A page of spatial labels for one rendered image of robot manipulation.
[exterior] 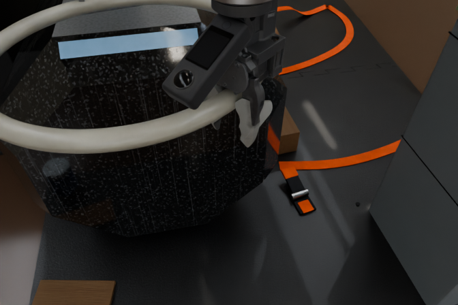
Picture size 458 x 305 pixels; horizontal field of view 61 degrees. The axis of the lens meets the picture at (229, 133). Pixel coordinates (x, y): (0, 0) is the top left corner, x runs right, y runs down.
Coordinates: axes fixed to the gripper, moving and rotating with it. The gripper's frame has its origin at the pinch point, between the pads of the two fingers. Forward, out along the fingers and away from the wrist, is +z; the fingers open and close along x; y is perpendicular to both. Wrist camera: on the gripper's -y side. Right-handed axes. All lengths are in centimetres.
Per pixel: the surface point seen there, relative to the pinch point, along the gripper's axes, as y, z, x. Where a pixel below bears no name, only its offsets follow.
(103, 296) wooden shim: -13, 85, 41
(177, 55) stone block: 20.5, 8.2, 33.1
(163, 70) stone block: 16.3, 10.6, 33.8
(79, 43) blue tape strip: 5.6, 4.8, 48.9
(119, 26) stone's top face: 14.8, 2.8, 45.8
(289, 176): 63, 77, 22
